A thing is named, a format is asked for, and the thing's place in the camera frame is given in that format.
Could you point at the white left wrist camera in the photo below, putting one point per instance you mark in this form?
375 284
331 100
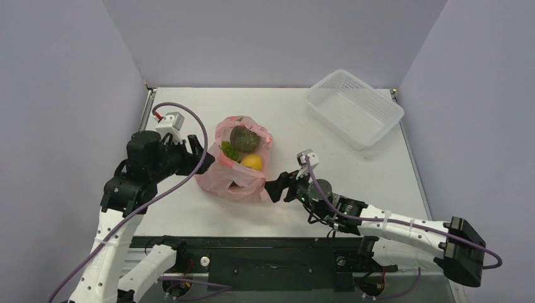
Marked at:
169 126

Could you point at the yellow fake lemon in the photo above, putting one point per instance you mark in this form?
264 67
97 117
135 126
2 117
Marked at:
254 162

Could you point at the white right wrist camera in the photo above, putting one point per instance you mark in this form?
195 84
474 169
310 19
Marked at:
308 160

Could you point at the pink plastic bag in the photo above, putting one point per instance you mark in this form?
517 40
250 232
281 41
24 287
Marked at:
230 180

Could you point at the brown fake fruit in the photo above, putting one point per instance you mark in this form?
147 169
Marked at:
244 140

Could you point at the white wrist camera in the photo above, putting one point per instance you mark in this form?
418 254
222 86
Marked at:
169 126
308 160

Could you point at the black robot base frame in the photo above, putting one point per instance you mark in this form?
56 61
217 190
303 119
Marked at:
278 263

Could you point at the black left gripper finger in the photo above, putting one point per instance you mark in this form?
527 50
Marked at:
197 164
196 149

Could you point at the green fake grapes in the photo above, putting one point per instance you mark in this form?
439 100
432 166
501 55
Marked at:
229 151

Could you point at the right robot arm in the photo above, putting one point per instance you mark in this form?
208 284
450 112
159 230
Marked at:
454 247

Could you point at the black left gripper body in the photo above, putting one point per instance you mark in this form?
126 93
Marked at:
175 159

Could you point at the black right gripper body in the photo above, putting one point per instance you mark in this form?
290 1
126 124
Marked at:
288 185

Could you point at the white plastic basket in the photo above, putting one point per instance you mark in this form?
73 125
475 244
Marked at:
352 109

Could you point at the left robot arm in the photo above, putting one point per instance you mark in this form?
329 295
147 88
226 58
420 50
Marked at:
122 208

